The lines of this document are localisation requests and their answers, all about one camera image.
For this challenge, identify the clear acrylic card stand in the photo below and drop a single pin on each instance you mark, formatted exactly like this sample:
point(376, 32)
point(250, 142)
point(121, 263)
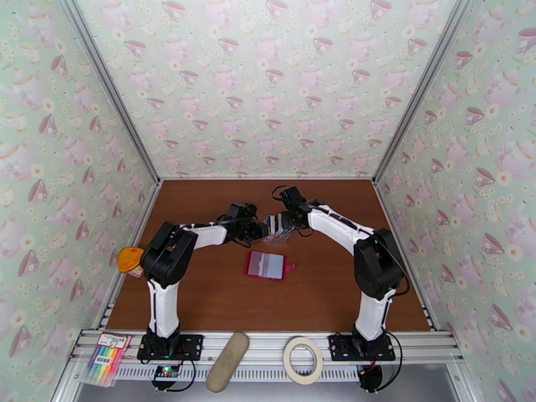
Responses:
point(277, 239)

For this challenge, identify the beige oblong eraser pad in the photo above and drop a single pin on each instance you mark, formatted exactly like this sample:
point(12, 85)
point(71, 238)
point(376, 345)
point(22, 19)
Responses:
point(227, 363)

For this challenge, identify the small circuit board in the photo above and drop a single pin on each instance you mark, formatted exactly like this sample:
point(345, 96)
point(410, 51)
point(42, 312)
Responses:
point(166, 372)

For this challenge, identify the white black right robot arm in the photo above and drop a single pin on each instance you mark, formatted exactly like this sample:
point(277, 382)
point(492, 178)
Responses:
point(372, 313)

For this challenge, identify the aluminium front rail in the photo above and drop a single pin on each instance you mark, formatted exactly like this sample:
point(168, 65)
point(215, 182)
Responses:
point(268, 344)

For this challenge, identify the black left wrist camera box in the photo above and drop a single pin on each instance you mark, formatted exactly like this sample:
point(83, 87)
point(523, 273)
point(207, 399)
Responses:
point(242, 211)

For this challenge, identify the white masking tape roll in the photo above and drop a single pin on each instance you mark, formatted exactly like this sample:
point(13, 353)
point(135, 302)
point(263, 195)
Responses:
point(289, 367)

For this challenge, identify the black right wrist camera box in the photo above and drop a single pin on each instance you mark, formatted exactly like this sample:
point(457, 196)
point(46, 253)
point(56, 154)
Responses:
point(292, 196)

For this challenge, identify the aluminium frame post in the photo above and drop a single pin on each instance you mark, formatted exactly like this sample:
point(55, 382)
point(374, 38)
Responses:
point(423, 86)
point(109, 86)

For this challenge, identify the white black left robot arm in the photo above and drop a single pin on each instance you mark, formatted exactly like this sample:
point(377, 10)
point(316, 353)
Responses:
point(163, 304)

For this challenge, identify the white card stack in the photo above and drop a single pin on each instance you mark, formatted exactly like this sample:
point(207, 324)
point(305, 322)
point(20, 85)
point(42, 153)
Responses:
point(270, 225)

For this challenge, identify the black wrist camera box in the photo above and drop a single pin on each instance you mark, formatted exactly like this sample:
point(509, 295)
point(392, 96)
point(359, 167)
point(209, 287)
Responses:
point(242, 211)
point(292, 196)

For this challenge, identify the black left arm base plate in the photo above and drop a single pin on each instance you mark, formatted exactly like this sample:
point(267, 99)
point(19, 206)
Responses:
point(190, 346)

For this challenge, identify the orange lidded cup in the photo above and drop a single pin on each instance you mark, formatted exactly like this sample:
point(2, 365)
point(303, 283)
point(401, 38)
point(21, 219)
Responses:
point(130, 260)

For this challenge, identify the aluminium side rail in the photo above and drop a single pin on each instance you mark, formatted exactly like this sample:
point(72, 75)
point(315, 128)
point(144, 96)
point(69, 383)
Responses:
point(408, 262)

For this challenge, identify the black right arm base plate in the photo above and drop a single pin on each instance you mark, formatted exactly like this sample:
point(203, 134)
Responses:
point(341, 347)

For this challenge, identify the red leather card holder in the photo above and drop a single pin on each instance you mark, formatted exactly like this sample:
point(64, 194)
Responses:
point(264, 265)

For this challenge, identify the colour marker pen pack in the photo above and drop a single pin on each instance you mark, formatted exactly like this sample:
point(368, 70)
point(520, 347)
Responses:
point(106, 359)

